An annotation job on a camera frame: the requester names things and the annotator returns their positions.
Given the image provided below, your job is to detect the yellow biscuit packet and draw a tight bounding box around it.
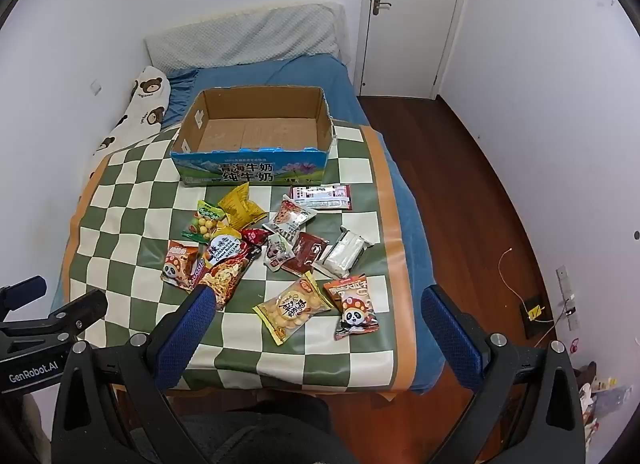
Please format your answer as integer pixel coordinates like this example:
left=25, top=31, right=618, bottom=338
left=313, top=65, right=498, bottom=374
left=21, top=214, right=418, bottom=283
left=252, top=276, right=333, bottom=346

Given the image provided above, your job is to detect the white door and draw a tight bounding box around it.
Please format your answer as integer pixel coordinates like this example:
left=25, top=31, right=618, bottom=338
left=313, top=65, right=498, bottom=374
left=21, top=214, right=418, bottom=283
left=360, top=0, right=468, bottom=97

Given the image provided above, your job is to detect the green pea snack packet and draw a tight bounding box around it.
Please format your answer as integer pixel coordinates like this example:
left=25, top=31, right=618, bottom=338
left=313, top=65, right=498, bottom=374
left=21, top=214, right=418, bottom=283
left=181, top=200, right=226, bottom=243

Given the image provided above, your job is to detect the thin white cable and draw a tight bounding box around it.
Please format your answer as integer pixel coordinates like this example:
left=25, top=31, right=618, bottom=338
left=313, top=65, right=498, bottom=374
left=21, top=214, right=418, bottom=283
left=497, top=248, right=556, bottom=325

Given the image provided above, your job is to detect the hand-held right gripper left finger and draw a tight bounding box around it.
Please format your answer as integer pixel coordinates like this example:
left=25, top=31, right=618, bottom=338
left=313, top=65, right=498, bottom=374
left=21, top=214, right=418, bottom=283
left=51, top=285, right=217, bottom=464

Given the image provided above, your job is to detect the white nut snack packet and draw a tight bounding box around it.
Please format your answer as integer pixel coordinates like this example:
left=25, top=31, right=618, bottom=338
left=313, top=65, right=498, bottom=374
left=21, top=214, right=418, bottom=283
left=262, top=194, right=318, bottom=243

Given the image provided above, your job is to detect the printed cardboard box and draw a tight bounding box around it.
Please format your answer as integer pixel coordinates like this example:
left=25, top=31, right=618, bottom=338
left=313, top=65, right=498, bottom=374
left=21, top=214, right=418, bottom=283
left=170, top=86, right=337, bottom=187

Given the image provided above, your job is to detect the person's dark clothing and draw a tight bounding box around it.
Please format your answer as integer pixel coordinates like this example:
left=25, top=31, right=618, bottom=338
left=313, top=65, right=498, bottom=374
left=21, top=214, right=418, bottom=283
left=175, top=394, right=333, bottom=464

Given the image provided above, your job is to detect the dark red snack packet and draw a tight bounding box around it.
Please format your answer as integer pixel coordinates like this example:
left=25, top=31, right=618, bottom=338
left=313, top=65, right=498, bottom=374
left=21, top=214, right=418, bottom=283
left=281, top=232, right=331, bottom=277

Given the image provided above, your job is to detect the white wall socket strip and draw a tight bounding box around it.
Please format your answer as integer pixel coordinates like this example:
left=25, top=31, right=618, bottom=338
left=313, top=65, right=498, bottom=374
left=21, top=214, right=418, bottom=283
left=556, top=265, right=581, bottom=329

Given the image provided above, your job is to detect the plain white packet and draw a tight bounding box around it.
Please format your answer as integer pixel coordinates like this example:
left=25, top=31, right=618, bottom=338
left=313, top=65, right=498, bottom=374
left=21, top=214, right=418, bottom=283
left=314, top=226, right=375, bottom=279

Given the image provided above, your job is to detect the large spicy snack packet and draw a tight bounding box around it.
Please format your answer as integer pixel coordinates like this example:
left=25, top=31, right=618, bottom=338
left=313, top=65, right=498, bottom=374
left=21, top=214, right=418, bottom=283
left=199, top=225, right=263, bottom=312

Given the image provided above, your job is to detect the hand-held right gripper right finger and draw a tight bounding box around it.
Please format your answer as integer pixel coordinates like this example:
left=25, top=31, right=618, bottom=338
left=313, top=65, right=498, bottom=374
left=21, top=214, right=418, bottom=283
left=421, top=285, right=586, bottom=464

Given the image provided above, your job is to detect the grey dotted pillow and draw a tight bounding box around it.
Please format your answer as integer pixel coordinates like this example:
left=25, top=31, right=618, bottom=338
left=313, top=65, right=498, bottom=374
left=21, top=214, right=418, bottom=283
left=145, top=2, right=348, bottom=75

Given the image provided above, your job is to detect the yellow snack packet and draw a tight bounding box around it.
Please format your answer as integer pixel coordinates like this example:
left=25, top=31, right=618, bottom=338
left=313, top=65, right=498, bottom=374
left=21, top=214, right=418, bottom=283
left=217, top=182, right=268, bottom=231

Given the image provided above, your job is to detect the bear print pillow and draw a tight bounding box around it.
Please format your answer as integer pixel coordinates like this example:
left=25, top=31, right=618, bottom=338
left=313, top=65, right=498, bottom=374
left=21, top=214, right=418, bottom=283
left=92, top=66, right=171, bottom=155

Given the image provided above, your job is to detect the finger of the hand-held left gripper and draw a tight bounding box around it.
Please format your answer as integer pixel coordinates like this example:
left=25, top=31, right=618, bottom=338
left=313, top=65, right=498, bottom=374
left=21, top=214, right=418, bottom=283
left=0, top=289, right=108, bottom=345
left=0, top=275, right=48, bottom=325

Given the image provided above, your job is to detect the orange panda snack packet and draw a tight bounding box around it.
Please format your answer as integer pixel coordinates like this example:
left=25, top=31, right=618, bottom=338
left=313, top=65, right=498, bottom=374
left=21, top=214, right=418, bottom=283
left=160, top=240, right=203, bottom=291
left=322, top=274, right=380, bottom=341

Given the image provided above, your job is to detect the small pale snack packet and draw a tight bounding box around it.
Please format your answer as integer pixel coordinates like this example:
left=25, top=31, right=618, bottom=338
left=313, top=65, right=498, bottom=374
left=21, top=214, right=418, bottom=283
left=264, top=234, right=296, bottom=271

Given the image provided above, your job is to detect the black yellow floor box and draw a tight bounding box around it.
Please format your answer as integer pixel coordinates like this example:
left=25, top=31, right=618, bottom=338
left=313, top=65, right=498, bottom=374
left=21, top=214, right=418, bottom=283
left=520, top=296, right=550, bottom=339

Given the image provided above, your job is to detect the green white checkered mat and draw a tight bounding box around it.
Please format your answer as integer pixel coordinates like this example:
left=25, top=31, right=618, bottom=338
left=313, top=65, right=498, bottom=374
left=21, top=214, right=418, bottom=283
left=62, top=119, right=418, bottom=392

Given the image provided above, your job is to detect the red white packet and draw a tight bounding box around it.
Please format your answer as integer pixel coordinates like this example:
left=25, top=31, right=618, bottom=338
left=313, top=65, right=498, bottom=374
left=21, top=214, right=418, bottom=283
left=290, top=184, right=353, bottom=211

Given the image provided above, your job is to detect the colourful floor clutter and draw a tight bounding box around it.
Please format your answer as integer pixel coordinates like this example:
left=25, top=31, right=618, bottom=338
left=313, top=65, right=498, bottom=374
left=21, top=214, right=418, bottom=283
left=572, top=361, right=633, bottom=440

